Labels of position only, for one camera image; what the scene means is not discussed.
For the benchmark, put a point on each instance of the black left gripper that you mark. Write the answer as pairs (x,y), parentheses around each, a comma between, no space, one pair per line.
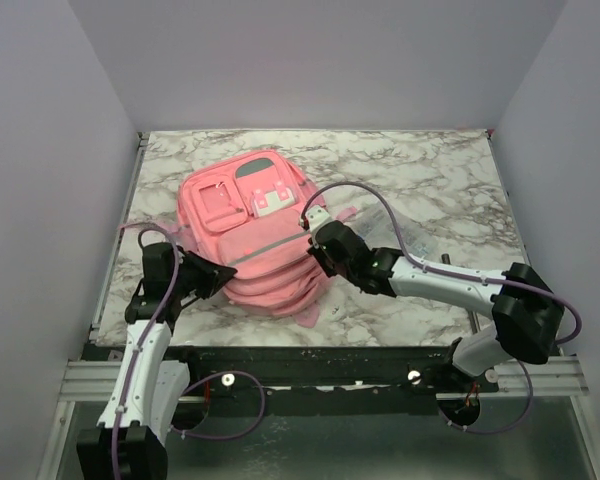
(213,275)

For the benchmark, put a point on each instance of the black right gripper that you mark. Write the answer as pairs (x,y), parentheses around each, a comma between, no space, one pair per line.
(318,253)

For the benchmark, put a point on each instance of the pink student backpack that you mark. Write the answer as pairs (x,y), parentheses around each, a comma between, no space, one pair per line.
(244,213)

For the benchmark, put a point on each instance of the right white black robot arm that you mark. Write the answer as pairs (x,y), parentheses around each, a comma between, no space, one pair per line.
(524,312)

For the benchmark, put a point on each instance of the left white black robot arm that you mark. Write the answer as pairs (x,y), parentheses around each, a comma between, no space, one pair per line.
(128,441)

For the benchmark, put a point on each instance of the clear plastic bag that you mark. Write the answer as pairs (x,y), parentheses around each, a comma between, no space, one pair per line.
(374,226)

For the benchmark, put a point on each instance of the black metal clamp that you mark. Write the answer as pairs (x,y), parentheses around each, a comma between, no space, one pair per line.
(472,317)

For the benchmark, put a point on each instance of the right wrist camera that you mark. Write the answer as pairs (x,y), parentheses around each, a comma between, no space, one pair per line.
(314,218)

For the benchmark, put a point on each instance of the aluminium rail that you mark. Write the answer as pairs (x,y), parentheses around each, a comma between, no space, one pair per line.
(562,376)

